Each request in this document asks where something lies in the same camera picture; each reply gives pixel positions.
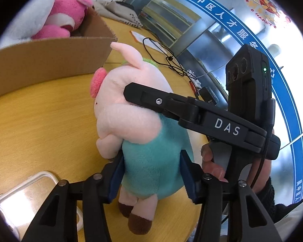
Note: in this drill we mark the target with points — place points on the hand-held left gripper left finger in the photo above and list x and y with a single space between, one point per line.
116 181

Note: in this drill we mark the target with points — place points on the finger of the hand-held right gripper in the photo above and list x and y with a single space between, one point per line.
151 97

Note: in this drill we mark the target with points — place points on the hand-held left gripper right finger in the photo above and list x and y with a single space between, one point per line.
189 179

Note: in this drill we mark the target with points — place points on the pink pig plush teal shirt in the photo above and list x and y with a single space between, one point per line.
151 151

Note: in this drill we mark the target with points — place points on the brown cardboard box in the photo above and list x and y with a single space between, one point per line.
53 58

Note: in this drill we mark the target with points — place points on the person's right forearm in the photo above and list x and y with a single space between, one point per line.
269 199

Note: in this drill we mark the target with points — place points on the person's right hand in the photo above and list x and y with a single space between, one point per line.
211 166

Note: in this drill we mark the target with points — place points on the black adapter box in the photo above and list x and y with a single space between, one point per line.
208 94

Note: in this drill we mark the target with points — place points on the white power strip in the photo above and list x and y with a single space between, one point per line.
194 79

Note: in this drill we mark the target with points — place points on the white paper orange edge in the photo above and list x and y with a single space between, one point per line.
141 35

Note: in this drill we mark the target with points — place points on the red window sticker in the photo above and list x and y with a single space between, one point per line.
264 3

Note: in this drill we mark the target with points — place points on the metal shelf unit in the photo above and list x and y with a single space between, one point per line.
166 15

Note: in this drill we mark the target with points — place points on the beige folded jacket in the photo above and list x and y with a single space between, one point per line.
116 11

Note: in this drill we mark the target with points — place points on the clear plastic tray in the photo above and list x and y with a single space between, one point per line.
23 196

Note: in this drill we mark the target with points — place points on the person's light clothing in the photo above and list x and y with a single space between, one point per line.
297 219

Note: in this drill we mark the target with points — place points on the magenta plush bear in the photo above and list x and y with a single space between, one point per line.
65 7

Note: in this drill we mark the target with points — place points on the white plush toy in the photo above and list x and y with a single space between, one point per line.
28 20

